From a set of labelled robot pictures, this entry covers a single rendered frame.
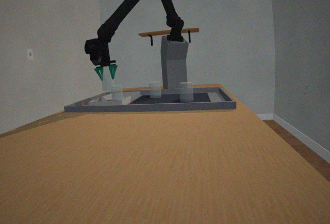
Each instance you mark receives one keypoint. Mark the clear glass jar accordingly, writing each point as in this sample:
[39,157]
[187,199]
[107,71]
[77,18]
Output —
[117,93]
[107,82]
[186,92]
[155,90]

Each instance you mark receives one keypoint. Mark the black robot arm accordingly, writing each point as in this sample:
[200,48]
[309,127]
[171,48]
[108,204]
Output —
[98,47]

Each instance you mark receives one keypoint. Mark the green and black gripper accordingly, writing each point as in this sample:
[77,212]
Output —
[112,68]

